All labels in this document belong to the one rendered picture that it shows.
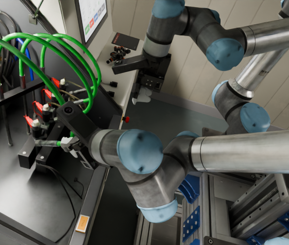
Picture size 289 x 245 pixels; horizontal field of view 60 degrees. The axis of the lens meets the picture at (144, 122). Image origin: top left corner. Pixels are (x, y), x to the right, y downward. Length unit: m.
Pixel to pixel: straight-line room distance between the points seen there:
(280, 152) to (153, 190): 0.22
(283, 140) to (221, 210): 0.64
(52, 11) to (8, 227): 0.74
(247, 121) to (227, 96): 0.14
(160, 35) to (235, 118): 0.47
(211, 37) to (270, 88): 2.28
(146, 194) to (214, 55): 0.35
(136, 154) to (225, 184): 0.77
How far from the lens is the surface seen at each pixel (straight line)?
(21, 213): 1.04
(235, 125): 1.00
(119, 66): 0.76
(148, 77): 0.76
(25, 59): 0.65
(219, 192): 1.10
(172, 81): 2.75
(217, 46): 0.62
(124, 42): 1.69
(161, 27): 0.68
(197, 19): 0.71
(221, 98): 1.05
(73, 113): 0.58
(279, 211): 0.90
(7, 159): 1.17
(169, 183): 0.50
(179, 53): 2.57
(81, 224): 0.87
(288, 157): 0.46
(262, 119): 0.99
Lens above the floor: 1.77
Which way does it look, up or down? 44 degrees down
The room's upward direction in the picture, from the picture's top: 20 degrees clockwise
